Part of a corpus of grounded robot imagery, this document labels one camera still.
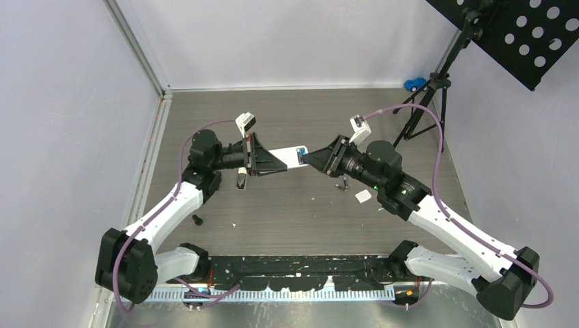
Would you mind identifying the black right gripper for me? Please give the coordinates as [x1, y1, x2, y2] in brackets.
[303, 133, 384, 191]

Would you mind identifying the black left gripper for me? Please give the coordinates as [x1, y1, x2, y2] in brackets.
[211, 133, 287, 178]

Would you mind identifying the blue battery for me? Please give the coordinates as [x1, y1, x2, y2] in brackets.
[296, 147, 305, 165]

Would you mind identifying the white remote control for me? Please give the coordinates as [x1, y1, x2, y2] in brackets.
[269, 146, 308, 169]

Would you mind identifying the white rectangular box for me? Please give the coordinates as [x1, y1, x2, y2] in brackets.
[236, 167, 249, 190]

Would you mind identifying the white battery cover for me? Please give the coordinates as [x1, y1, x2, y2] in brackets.
[355, 189, 372, 204]

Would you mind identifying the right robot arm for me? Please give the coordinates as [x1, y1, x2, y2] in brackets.
[302, 135, 540, 320]

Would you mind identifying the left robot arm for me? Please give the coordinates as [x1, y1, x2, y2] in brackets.
[95, 129, 308, 304]

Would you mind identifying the small black knob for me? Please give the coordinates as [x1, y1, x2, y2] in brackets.
[192, 215, 203, 226]

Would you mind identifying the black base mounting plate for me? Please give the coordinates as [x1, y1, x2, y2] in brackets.
[165, 254, 435, 293]

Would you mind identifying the blue toy car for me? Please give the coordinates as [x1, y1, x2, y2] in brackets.
[404, 77, 427, 92]

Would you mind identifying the black tripod stand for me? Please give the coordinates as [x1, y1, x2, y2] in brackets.
[393, 9, 481, 148]

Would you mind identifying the black perforated music stand tray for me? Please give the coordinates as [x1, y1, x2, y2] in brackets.
[429, 0, 578, 91]

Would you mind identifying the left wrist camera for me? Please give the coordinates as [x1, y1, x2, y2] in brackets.
[235, 112, 256, 137]

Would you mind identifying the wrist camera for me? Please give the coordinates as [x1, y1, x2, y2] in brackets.
[235, 112, 256, 137]
[349, 115, 371, 146]

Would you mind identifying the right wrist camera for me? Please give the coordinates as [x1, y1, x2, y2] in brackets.
[349, 115, 371, 146]

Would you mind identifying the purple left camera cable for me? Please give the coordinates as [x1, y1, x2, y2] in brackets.
[113, 118, 237, 314]

